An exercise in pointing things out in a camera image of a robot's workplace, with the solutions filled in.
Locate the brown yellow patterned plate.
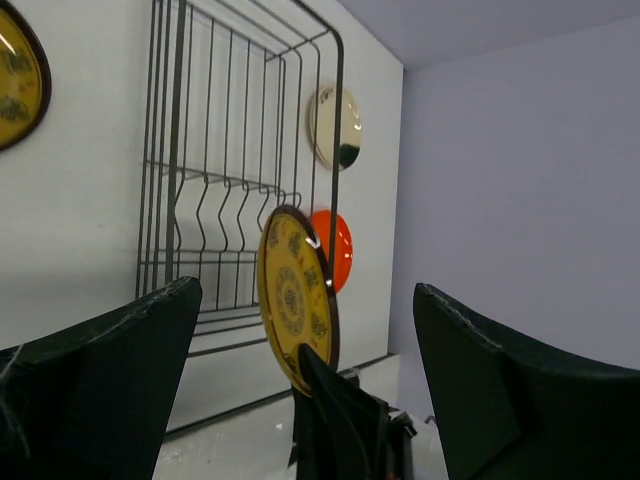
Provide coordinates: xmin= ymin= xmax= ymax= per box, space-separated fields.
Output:
xmin=1 ymin=1 xmax=52 ymax=151

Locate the white plate with dark spot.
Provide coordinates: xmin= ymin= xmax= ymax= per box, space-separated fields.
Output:
xmin=307 ymin=84 xmax=362 ymax=170

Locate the wire dish rack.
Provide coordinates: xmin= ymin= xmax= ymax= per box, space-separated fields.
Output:
xmin=136 ymin=1 xmax=345 ymax=358

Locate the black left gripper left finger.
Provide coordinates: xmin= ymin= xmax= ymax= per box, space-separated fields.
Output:
xmin=1 ymin=277 xmax=202 ymax=479

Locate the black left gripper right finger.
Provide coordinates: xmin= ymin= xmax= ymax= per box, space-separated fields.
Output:
xmin=413 ymin=283 xmax=639 ymax=479

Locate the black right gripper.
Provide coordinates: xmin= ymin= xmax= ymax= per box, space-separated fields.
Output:
xmin=289 ymin=344 xmax=417 ymax=479

